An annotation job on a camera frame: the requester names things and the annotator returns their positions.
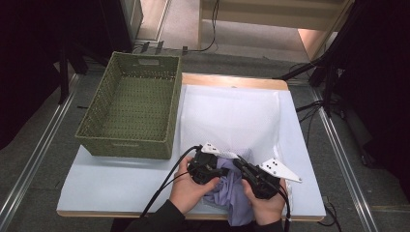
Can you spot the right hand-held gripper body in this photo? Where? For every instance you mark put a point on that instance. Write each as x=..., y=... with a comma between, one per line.
x=267, y=183

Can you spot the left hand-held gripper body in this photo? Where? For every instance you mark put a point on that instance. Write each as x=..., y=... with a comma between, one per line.
x=203, y=167

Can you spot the lavender shirt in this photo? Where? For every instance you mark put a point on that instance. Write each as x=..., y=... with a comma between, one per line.
x=230, y=193

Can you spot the white mesh laundry bag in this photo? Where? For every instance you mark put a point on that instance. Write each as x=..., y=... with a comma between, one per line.
x=232, y=119

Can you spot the green woven basket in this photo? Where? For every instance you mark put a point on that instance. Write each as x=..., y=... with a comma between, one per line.
x=135, y=106

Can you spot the person's right hand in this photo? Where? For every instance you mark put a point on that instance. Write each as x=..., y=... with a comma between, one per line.
x=270, y=209

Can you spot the person's left hand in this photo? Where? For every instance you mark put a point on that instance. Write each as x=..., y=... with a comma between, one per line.
x=187, y=193

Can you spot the black tripod stand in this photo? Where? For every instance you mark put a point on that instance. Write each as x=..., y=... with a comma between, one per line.
x=303, y=67

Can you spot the light wooden furniture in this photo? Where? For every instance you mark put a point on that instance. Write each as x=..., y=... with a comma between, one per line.
x=257, y=21

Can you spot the dark curtain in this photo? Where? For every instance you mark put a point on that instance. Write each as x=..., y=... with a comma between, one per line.
x=29, y=48
x=383, y=80

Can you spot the grey cabinet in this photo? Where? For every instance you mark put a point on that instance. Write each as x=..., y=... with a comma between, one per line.
x=133, y=16

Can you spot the black metal stand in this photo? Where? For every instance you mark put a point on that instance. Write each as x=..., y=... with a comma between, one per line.
x=63, y=74

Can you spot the metal floor rail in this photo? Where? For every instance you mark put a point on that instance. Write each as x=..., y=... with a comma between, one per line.
x=341, y=161
x=38, y=145

